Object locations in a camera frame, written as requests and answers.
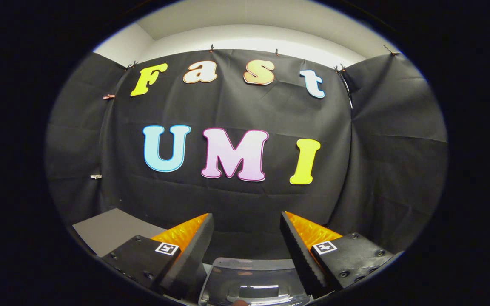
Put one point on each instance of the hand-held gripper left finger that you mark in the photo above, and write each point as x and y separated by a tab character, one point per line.
189	267

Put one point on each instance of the dark transparent washing machine lid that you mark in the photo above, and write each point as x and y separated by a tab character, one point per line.
253	276

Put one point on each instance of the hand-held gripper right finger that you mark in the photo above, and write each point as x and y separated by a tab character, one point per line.
302	261

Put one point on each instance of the pink clip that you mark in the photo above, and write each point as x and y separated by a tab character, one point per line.
109	96

